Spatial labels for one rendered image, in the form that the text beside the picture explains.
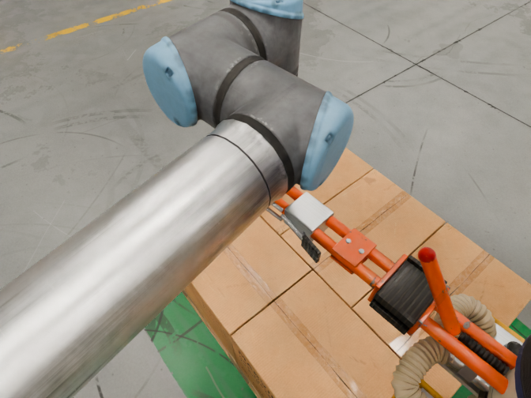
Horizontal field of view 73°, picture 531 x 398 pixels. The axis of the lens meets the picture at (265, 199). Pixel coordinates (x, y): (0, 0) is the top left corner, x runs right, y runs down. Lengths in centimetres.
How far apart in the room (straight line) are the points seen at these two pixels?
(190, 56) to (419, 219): 142
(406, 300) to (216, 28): 47
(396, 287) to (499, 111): 290
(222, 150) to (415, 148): 257
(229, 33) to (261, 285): 110
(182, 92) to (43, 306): 23
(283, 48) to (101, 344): 37
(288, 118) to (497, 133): 295
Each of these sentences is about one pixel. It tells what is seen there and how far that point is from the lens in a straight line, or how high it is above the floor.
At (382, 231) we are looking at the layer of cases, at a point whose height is 54.
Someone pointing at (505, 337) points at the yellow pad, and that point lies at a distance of 81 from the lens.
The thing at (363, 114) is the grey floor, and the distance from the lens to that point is 298.
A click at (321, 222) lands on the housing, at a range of 66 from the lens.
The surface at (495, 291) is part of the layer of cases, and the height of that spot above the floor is 54.
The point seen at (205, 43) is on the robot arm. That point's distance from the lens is 41.
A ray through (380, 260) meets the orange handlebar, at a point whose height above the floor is 128.
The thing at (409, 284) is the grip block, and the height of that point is 129.
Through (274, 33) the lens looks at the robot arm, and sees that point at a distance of 46.
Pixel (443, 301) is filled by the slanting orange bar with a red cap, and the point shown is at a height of 133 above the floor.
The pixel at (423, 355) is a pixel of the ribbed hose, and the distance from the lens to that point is 66.
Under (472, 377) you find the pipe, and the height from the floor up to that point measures 122.
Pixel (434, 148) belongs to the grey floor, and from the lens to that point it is 288.
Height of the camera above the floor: 183
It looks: 52 degrees down
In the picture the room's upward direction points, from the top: straight up
